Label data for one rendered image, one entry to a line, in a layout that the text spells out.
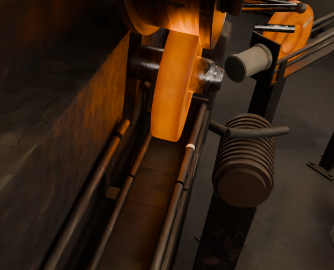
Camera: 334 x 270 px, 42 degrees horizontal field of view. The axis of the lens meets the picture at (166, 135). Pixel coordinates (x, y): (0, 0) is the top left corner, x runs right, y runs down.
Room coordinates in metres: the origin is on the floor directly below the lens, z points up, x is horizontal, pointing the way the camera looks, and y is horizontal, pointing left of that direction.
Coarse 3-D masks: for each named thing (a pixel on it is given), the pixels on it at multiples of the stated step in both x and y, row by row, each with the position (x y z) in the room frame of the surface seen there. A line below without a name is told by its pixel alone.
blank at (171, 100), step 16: (176, 32) 0.45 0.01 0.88; (176, 48) 0.43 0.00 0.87; (192, 48) 0.43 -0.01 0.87; (160, 64) 0.42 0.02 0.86; (176, 64) 0.42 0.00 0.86; (192, 64) 0.43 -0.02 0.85; (160, 80) 0.41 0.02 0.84; (176, 80) 0.41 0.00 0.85; (160, 96) 0.40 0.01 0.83; (176, 96) 0.40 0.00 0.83; (160, 112) 0.40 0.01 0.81; (176, 112) 0.40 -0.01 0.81; (160, 128) 0.41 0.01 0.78; (176, 128) 0.40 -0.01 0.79
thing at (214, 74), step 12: (132, 48) 0.48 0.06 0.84; (144, 48) 0.48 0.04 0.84; (156, 48) 0.48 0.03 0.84; (132, 60) 0.46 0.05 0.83; (144, 60) 0.46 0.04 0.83; (156, 60) 0.46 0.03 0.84; (204, 60) 0.47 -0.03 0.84; (132, 72) 0.46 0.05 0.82; (144, 72) 0.46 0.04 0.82; (156, 72) 0.46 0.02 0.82; (192, 72) 0.46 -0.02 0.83; (204, 72) 0.46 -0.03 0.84; (216, 72) 0.46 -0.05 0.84; (192, 84) 0.45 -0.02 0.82; (204, 84) 0.45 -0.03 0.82; (216, 84) 0.46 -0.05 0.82
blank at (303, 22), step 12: (276, 12) 0.92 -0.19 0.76; (288, 12) 0.91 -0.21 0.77; (312, 12) 0.98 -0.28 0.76; (288, 24) 0.91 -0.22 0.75; (300, 24) 0.95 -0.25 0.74; (312, 24) 0.99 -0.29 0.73; (276, 36) 0.89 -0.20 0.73; (288, 36) 0.98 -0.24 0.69; (300, 36) 0.97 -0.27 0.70; (288, 48) 0.96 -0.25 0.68; (288, 60) 0.95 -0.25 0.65
